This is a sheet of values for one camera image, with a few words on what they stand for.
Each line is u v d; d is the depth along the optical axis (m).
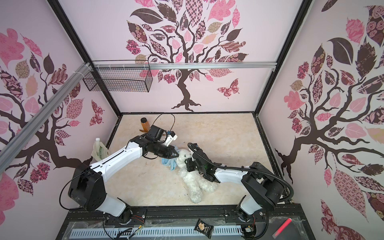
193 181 0.78
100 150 0.85
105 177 0.45
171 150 0.71
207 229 0.69
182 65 0.93
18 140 0.53
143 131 1.10
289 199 0.45
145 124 1.05
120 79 1.22
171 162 0.83
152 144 0.66
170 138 0.76
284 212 0.76
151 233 0.70
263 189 0.44
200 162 0.67
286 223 0.71
